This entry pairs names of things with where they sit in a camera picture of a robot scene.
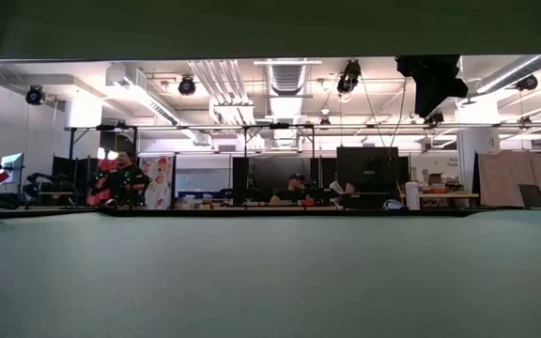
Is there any green table mat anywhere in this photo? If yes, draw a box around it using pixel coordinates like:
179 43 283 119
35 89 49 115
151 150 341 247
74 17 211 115
0 209 541 338

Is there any black hanging camera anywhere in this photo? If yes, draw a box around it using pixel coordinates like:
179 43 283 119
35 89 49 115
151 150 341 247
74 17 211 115
335 58 363 94

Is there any white column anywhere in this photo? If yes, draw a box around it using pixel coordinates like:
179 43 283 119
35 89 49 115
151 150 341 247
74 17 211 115
456 126 502 193

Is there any silver ceiling duct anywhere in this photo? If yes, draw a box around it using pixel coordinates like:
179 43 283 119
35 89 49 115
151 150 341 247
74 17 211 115
254 58 322 149

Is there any colourful poster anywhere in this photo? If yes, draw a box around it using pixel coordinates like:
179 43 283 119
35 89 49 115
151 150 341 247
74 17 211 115
138 155 175 210

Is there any white monitor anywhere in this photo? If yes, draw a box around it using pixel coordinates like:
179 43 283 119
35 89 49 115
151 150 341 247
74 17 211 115
0 152 25 185

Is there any cluttered wooden workbench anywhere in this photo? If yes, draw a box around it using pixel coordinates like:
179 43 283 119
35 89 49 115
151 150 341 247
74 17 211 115
418 173 480 207

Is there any black overhead truss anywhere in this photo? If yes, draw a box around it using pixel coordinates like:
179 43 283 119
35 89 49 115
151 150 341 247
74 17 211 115
63 120 541 207

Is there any white upright cylinder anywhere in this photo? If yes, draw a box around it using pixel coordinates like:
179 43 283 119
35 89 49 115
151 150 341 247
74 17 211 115
405 181 421 210

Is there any large black monitor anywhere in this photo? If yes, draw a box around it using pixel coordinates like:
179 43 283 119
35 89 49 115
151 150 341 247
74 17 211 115
335 146 400 210

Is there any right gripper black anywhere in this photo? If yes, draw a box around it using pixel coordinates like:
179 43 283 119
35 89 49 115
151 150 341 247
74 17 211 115
395 54 469 118

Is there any person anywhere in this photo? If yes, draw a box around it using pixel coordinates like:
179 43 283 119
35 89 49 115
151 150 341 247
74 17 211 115
95 149 152 207
269 173 318 207

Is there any pink partition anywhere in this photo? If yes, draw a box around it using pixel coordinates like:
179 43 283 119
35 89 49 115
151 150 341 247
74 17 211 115
479 150 541 207

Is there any red cloth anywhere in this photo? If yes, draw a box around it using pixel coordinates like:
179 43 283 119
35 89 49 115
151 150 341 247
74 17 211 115
86 158 133 207

